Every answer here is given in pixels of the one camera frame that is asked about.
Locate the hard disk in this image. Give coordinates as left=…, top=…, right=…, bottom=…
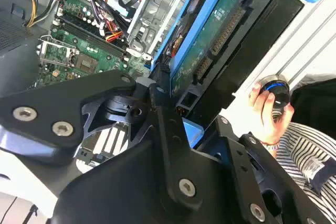
left=151, top=0, right=329, bottom=148

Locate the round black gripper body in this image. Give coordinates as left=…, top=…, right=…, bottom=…
left=51, top=138, right=247, bottom=224

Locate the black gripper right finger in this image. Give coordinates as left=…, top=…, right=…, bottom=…
left=215, top=115, right=332, bottom=224

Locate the round black tool blue ring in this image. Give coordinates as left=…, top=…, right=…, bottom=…
left=258, top=74, right=291, bottom=124

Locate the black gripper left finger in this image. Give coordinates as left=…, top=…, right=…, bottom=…
left=0, top=69, right=204, bottom=211

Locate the person's hand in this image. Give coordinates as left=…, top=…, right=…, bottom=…
left=248, top=82, right=295, bottom=146

